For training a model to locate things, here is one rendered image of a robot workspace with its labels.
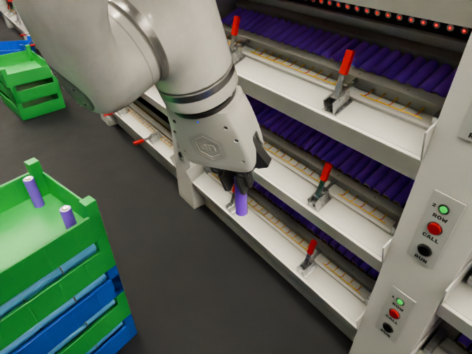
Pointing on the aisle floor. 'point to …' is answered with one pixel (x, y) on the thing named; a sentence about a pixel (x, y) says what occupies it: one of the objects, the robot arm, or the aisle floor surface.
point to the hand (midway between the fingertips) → (235, 176)
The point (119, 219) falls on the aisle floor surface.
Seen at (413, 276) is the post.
